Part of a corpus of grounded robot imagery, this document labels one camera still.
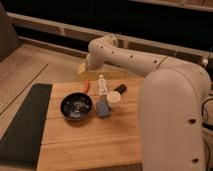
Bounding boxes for orange pepper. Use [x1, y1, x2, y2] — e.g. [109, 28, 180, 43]
[83, 80, 90, 93]

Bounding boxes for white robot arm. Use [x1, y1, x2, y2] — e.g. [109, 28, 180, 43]
[84, 35, 211, 171]

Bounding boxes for dark ceramic bowl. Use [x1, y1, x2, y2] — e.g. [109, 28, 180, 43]
[60, 92, 93, 121]

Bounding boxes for small white bottle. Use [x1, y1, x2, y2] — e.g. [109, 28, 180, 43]
[98, 75, 108, 96]

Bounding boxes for white cup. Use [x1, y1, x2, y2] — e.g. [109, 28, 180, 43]
[107, 91, 121, 103]

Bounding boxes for black cylindrical object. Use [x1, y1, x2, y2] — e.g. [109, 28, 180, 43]
[115, 84, 127, 94]

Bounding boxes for wooden cutting board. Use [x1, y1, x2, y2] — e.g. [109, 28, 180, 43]
[37, 79, 142, 171]

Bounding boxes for grey couch corner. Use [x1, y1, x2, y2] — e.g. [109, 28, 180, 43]
[0, 2, 21, 62]

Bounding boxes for dark green mat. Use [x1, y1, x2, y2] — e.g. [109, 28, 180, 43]
[0, 84, 52, 167]

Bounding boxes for white wall adapter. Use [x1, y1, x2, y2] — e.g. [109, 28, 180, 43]
[201, 58, 208, 66]

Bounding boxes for white hanging cable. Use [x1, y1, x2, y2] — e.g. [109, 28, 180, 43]
[173, 45, 213, 61]

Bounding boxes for black floor cables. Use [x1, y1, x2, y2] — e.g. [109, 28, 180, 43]
[200, 96, 213, 154]

